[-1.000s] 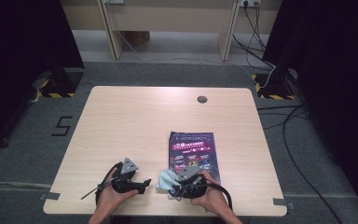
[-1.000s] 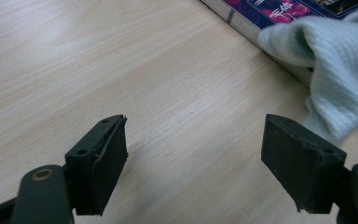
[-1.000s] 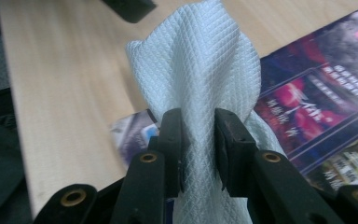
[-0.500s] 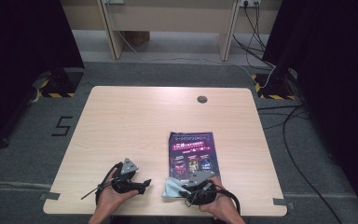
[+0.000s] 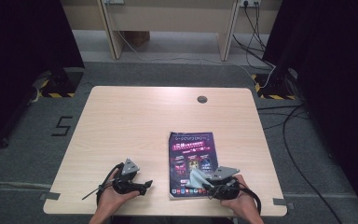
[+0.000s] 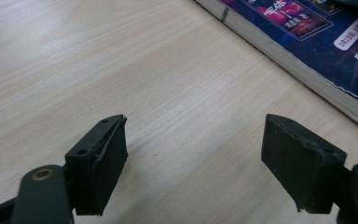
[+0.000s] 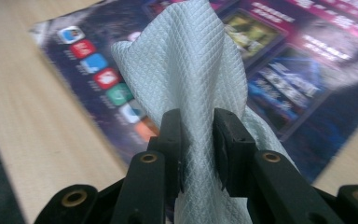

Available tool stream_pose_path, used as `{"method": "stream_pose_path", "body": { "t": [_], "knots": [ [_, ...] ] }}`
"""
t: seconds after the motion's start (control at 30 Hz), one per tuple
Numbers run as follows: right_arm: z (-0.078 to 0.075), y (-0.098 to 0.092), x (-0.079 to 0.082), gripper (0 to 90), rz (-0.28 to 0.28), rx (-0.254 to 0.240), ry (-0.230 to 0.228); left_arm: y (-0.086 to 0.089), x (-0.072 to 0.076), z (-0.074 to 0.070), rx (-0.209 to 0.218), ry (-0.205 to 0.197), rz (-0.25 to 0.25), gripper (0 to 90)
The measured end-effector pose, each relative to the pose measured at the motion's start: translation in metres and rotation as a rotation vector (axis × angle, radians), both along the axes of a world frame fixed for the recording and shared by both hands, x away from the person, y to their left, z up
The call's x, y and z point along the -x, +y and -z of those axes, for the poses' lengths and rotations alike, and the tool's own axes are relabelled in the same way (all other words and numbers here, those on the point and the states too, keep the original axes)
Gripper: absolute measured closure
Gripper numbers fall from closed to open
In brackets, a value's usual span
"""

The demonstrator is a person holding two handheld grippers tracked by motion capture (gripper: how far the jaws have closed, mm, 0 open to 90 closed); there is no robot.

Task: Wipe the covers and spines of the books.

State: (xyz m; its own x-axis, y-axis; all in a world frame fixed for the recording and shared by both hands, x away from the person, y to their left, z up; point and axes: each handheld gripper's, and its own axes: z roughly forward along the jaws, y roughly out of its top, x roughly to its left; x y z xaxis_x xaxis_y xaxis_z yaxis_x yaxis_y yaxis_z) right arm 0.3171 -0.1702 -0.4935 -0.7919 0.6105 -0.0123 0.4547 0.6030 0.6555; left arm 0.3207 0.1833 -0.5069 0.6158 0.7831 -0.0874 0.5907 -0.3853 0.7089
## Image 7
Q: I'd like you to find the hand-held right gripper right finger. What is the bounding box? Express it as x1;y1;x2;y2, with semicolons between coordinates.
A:
213;107;259;199

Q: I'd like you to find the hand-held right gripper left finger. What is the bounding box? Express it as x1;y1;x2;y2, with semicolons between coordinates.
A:
147;107;185;200

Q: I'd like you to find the light blue wiping cloth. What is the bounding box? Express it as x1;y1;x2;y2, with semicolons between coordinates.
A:
110;0;299;224

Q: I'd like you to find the dark illustrated magazine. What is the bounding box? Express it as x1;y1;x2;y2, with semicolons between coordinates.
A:
29;0;358;185

